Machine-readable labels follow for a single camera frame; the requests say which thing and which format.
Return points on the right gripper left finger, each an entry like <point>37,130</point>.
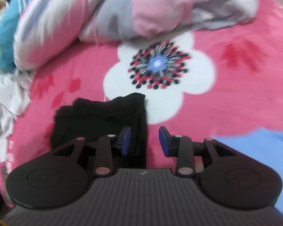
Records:
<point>108,150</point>

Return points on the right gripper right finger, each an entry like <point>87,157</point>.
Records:
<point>181,147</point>

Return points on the black garment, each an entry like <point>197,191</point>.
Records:
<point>91,120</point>

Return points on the pink floral bed blanket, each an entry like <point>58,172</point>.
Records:
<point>230,83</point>

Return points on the light blue folded cloth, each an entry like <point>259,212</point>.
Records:
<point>263,145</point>

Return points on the white shirt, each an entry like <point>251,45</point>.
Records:
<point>14,99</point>

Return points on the pink white blue duvet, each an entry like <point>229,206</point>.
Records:
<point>32,32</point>

